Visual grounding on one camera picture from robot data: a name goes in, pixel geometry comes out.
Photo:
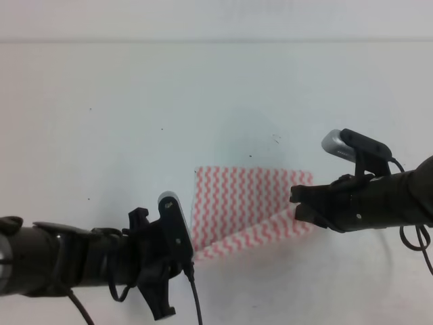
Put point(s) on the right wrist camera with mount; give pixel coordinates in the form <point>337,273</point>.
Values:
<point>368,155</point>

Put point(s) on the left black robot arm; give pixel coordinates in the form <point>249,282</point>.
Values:
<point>49,259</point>

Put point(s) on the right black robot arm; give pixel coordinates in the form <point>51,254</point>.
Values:
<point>417,206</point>

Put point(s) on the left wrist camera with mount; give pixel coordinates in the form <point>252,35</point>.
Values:
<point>175,230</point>

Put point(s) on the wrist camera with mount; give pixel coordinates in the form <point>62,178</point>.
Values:
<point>175,230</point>
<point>368,155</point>

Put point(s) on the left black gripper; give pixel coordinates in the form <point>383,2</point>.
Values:
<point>135,257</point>

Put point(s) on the pink white wavy striped towel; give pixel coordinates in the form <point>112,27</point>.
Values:
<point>236,209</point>

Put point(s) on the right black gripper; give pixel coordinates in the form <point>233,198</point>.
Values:
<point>353,204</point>

